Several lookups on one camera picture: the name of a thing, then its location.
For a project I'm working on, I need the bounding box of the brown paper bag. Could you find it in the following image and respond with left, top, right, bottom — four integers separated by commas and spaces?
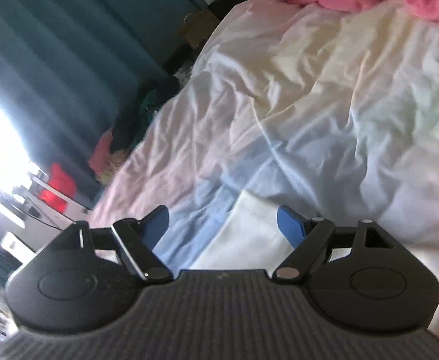
180, 9, 220, 50

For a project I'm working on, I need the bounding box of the white radiator heater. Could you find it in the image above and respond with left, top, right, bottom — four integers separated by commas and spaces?
0, 197, 61, 263

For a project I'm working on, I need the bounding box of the red storage bag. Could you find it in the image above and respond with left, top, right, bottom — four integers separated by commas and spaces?
39, 163, 77, 214

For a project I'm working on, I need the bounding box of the teal curtain right panel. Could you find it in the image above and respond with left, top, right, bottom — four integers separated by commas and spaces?
0, 0, 206, 198

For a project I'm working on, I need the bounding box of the pile of clothes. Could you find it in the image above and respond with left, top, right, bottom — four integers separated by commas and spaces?
88, 62, 193, 186

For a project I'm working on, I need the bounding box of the cream white zip jacket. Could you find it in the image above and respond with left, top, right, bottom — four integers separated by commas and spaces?
189, 190, 359, 273

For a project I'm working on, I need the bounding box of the black headboard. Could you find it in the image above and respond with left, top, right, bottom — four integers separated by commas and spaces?
163, 0, 247, 75

